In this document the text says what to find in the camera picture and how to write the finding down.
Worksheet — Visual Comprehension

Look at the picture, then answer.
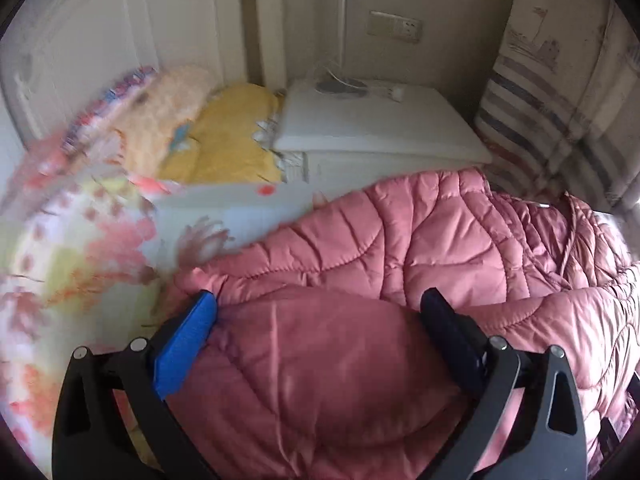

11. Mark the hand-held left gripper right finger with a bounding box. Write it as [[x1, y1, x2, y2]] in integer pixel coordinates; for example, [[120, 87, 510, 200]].
[[419, 287, 589, 480]]

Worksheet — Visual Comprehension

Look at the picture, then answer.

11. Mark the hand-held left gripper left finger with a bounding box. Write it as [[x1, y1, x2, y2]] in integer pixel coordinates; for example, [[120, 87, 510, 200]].
[[51, 290, 221, 480]]

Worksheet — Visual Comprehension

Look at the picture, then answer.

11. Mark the pink quilted jacket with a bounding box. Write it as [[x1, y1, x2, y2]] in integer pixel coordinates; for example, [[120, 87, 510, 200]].
[[160, 167, 640, 480]]

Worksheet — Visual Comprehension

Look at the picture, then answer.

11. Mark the floral bed sheet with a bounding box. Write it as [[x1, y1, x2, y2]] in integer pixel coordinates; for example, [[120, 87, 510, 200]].
[[0, 150, 326, 480]]

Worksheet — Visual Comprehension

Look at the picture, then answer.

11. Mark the white nightstand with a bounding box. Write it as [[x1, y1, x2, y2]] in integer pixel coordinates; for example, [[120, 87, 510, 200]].
[[272, 79, 493, 197]]

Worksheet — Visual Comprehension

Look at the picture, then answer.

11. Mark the peach fluffy pillow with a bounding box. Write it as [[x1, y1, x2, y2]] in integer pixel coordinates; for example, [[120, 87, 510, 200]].
[[107, 65, 217, 177]]

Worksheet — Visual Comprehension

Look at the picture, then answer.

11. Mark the striped printed curtain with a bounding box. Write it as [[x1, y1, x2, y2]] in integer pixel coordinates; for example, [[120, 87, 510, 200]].
[[472, 0, 640, 213]]

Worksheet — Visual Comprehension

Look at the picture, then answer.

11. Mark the colourful patterned pillow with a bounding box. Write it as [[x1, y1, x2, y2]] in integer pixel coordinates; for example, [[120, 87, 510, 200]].
[[60, 66, 161, 157]]

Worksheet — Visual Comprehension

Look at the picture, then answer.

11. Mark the white table lamp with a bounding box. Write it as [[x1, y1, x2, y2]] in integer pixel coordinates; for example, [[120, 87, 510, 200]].
[[312, 0, 408, 103]]

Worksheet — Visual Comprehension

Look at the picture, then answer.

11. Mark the white headboard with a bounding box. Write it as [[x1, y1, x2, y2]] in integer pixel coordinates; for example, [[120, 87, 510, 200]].
[[0, 0, 262, 147]]

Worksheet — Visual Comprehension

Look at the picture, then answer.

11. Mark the wall socket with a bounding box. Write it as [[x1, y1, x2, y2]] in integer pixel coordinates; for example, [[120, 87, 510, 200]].
[[369, 10, 424, 44]]

